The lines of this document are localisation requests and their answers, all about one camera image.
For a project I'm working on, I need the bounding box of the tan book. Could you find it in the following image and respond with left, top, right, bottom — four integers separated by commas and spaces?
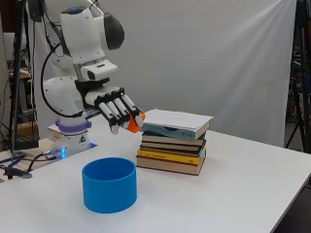
142, 139, 207, 152

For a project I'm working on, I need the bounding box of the black table cable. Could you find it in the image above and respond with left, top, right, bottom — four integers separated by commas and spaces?
0, 148, 63, 181

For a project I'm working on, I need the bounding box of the orange cube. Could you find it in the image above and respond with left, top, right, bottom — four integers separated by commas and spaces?
125, 111, 147, 134

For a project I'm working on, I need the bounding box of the small cardboard box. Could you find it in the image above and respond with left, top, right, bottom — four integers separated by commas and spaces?
17, 120, 41, 138

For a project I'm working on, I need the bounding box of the blue round tub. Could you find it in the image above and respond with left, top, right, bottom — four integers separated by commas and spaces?
81, 156, 138, 215

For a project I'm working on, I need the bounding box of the white-covered book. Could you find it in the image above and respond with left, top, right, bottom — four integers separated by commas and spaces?
141, 109, 215, 142

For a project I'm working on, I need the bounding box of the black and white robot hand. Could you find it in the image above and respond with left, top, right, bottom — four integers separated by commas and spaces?
75, 77, 146, 136

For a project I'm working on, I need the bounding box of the yellow book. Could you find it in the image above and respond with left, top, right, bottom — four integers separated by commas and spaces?
136, 148, 207, 166

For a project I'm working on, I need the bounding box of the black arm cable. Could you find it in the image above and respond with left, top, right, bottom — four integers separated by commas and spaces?
39, 42, 83, 118

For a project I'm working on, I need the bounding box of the black tripod stand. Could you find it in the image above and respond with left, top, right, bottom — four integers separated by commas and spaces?
284, 0, 311, 154
7, 0, 36, 157

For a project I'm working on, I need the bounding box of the brown book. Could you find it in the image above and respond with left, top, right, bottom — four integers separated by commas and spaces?
135, 155, 207, 177

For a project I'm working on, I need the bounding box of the white backdrop sheet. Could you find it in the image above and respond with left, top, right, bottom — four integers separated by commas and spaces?
31, 0, 297, 148

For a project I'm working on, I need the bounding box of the grey book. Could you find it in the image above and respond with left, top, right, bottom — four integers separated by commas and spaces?
141, 131, 206, 148

